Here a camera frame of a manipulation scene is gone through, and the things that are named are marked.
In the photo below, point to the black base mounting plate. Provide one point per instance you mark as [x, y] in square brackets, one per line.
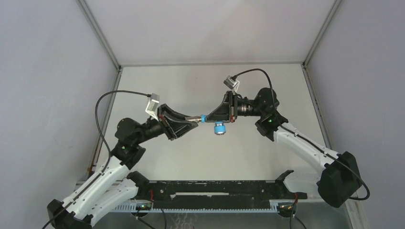
[204, 194]

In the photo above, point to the small metal pipe fitting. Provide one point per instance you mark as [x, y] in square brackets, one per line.
[194, 119]

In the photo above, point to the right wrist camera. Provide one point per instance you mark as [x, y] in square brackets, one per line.
[232, 83]

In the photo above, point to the white slotted cable duct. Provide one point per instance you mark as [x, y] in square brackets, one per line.
[133, 207]

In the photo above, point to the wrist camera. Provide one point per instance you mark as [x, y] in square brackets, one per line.
[232, 83]
[152, 106]

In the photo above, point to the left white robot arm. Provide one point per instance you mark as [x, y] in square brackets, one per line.
[114, 183]

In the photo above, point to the blue plastic water faucet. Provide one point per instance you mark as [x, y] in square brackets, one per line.
[219, 126]

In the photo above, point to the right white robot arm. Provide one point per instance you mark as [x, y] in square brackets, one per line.
[338, 174]

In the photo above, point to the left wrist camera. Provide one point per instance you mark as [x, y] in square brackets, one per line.
[152, 106]

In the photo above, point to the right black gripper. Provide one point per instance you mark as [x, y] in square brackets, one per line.
[227, 111]

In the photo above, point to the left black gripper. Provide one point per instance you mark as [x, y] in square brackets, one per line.
[175, 129]

